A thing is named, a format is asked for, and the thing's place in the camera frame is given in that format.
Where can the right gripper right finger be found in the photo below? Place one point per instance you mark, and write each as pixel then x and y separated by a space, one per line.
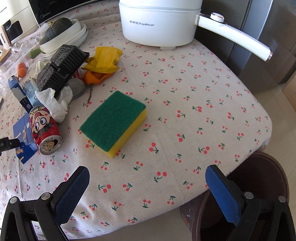
pixel 253 218

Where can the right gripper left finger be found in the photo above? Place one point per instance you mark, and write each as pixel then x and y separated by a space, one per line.
pixel 50 210

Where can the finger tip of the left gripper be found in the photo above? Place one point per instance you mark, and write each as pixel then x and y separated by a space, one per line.
pixel 8 144

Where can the red cartoon drink can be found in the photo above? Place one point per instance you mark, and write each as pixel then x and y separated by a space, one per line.
pixel 45 131

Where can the blue white carton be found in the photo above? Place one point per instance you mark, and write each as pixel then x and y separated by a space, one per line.
pixel 21 127

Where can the white tissue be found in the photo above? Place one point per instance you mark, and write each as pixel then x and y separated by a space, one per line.
pixel 58 108

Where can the silver top drink can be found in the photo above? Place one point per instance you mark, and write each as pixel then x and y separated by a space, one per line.
pixel 77 86

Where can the black plastic food tray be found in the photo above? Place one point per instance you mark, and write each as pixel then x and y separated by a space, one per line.
pixel 62 66

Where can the green yellow sponge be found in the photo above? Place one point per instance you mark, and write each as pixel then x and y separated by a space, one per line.
pixel 111 125

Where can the small brown twig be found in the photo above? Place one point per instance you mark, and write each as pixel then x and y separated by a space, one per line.
pixel 90 95

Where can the yellow snack wrapper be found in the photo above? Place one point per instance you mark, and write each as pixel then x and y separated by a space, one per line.
pixel 104 61

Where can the dark brown trash bin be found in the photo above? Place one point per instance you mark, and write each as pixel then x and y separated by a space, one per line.
pixel 259 174

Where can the cream kitchen appliance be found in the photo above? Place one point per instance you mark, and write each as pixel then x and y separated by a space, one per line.
pixel 17 21

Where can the small orange tangerine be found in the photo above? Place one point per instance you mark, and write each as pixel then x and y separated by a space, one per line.
pixel 22 72

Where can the cherry print tablecloth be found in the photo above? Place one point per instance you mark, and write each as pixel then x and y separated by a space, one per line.
pixel 198 113

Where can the stacked white plates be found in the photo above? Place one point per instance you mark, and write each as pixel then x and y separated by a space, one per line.
pixel 75 35

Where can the dark green pumpkin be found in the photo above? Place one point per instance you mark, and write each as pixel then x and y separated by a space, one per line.
pixel 56 28

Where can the black microwave oven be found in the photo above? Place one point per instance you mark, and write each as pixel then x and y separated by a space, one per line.
pixel 44 10

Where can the grey refrigerator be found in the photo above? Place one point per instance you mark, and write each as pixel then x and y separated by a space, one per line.
pixel 269 22

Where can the white electric cooking pot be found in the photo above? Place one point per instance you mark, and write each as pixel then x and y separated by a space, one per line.
pixel 169 24

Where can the white bowl green handle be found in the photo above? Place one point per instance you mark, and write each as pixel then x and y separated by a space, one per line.
pixel 35 52

